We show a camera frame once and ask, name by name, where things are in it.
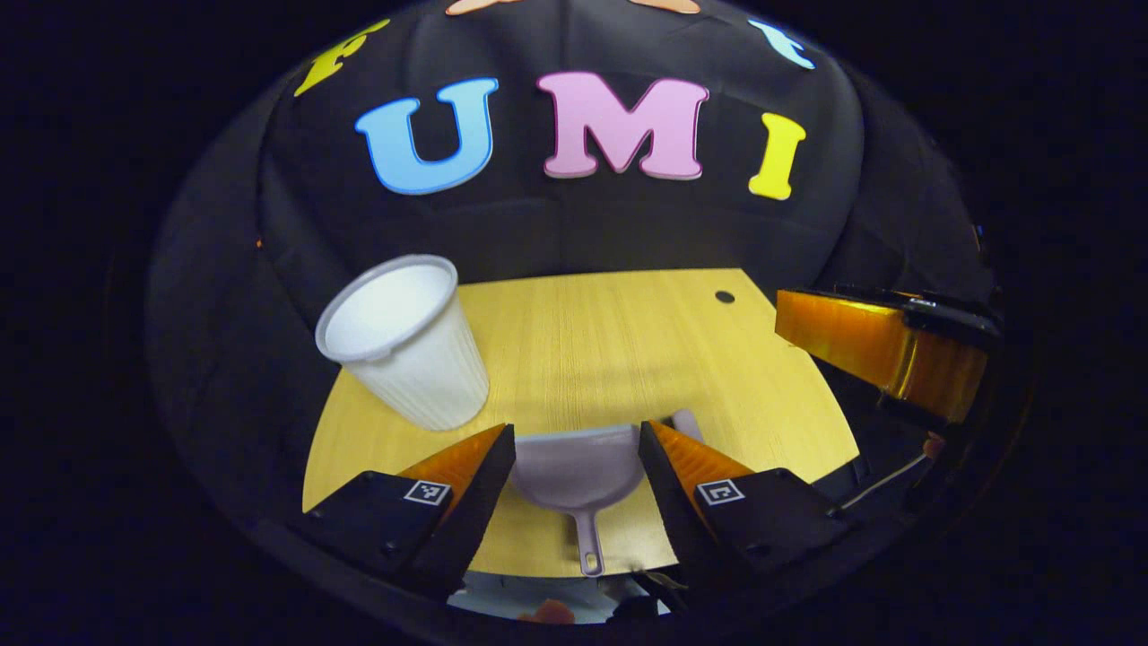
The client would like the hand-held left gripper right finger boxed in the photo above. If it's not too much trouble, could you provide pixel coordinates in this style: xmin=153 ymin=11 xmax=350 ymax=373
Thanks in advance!
xmin=639 ymin=420 xmax=853 ymax=584

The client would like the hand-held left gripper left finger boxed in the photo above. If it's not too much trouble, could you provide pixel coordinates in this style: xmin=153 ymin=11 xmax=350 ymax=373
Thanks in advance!
xmin=287 ymin=424 xmax=517 ymax=598

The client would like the pale pink dustpan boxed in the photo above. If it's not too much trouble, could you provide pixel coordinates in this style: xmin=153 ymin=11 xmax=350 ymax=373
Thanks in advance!
xmin=511 ymin=423 xmax=647 ymax=578

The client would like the white ribbed garbage bin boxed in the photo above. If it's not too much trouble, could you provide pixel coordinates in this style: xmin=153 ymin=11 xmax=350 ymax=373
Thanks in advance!
xmin=315 ymin=254 xmax=491 ymax=432

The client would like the wooden desktop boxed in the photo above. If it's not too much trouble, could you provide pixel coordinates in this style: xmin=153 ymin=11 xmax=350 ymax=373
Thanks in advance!
xmin=302 ymin=267 xmax=860 ymax=579

